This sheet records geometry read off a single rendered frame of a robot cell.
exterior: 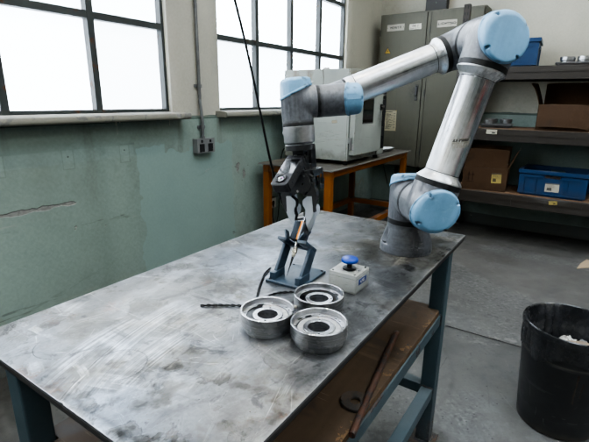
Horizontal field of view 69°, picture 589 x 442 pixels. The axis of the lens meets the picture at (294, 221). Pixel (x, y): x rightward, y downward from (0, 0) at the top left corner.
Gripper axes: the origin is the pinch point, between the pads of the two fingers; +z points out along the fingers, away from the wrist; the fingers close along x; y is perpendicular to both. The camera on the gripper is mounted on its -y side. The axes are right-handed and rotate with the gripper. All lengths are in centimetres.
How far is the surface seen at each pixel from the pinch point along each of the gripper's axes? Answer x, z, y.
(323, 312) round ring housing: -14.6, 11.1, -22.0
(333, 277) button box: -9.6, 10.7, -4.5
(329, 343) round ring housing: -19.3, 12.4, -30.5
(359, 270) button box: -15.0, 9.6, -1.4
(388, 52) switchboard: 73, -88, 367
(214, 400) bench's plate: -8, 14, -49
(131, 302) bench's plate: 26.7, 10.1, -32.0
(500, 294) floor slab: -40, 95, 204
